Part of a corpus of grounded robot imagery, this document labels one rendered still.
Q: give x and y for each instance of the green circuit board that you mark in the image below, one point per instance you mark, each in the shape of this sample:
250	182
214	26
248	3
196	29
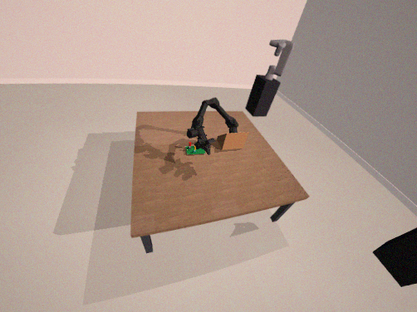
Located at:
192	150

